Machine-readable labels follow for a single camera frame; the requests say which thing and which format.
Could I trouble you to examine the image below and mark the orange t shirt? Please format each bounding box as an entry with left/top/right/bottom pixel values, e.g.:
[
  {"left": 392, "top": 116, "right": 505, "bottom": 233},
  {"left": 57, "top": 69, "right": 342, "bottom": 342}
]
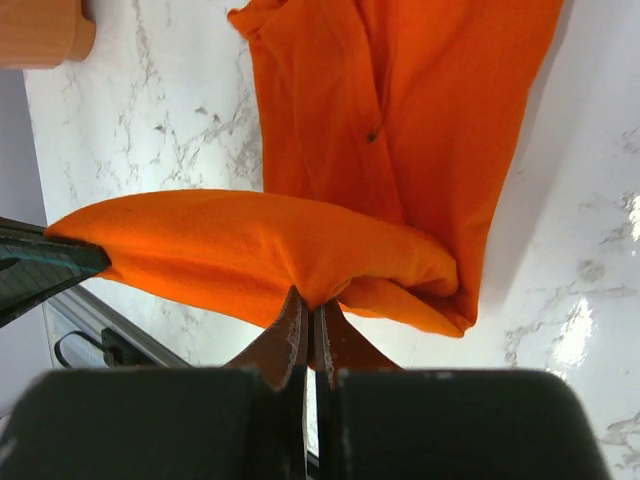
[{"left": 47, "top": 1, "right": 562, "bottom": 338}]

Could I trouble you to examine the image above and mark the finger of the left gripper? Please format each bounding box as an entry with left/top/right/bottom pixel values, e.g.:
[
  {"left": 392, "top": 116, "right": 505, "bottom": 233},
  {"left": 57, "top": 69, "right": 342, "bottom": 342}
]
[{"left": 1, "top": 218, "right": 111, "bottom": 326}]

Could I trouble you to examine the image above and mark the orange plastic bin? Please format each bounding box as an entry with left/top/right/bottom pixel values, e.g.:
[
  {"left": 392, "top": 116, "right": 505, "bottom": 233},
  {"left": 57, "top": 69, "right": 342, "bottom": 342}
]
[{"left": 1, "top": 0, "right": 96, "bottom": 70}]

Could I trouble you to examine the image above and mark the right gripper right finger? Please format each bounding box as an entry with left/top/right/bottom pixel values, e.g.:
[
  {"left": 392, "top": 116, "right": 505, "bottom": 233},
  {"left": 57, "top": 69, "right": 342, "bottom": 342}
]
[{"left": 313, "top": 300, "right": 402, "bottom": 479}]

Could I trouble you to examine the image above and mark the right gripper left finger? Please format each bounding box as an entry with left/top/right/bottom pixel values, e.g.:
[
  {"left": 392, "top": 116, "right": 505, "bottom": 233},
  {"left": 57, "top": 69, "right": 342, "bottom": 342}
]
[{"left": 219, "top": 287, "right": 309, "bottom": 479}]

